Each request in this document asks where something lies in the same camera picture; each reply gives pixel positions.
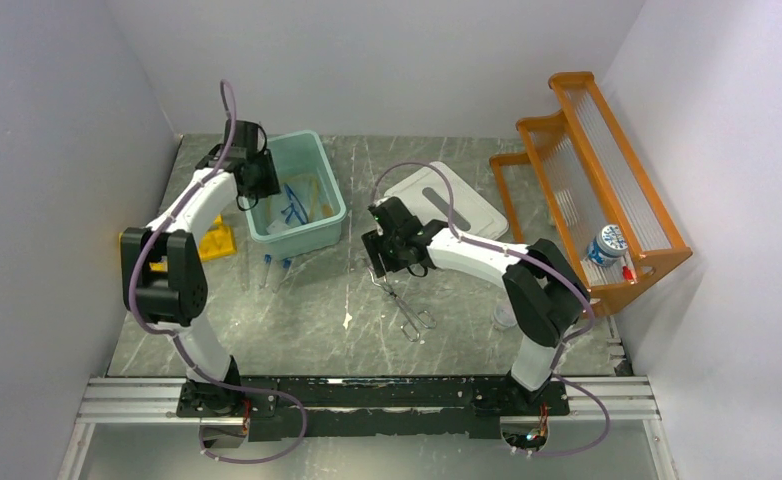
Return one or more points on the white blue bottle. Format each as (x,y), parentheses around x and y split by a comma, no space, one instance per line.
(608,246)

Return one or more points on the blue safety goggles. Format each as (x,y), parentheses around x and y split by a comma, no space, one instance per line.
(294,211)

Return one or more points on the metal scissors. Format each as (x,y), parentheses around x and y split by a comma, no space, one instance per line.
(414,321)

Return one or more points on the orange wooden rack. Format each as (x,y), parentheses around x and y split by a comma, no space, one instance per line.
(590,177)

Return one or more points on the small white plastic bag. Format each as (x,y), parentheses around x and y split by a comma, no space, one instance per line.
(278,227)

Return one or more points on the amber rubber tube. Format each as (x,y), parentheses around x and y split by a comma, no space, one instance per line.
(309,190)

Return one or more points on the yellow test tube rack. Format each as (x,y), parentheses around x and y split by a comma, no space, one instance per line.
(218,242)

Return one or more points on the teal plastic bin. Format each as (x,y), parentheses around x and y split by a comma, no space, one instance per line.
(297,153)

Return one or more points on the white bin lid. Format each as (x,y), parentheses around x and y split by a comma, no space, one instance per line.
(429,194)

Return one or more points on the blue capped test tube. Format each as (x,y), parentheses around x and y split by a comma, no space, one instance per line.
(265,276)
(279,273)

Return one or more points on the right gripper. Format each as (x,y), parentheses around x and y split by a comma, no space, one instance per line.
(373,242)

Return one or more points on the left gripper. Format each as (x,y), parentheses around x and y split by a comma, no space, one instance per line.
(271,185)

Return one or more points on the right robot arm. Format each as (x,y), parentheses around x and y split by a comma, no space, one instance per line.
(545,294)

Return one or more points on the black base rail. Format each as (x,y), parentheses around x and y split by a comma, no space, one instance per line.
(472,405)

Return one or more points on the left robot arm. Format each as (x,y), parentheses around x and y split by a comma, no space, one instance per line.
(165,286)

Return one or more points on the clear petri dish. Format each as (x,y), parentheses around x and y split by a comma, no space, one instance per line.
(503,317)

